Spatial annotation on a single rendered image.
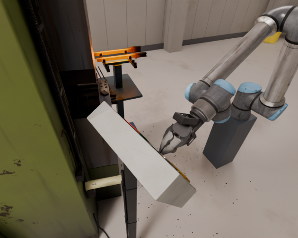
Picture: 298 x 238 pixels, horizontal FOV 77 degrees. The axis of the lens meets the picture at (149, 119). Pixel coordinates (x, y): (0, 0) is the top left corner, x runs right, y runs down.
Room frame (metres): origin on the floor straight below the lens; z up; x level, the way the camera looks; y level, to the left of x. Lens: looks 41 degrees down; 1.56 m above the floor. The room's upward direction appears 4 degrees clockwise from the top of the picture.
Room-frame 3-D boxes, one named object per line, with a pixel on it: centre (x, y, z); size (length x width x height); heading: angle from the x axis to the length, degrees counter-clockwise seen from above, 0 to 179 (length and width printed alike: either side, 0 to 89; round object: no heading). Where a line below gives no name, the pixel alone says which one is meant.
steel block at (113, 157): (0.85, 0.51, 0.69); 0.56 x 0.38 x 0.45; 107
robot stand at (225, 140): (1.23, -0.74, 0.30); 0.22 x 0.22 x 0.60; 29
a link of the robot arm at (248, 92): (1.23, -0.75, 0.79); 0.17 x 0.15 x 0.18; 39
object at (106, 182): (0.56, 0.10, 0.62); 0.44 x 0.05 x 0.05; 107
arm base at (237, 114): (1.23, -0.74, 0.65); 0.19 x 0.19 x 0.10
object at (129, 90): (1.41, 0.29, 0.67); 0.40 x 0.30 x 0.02; 26
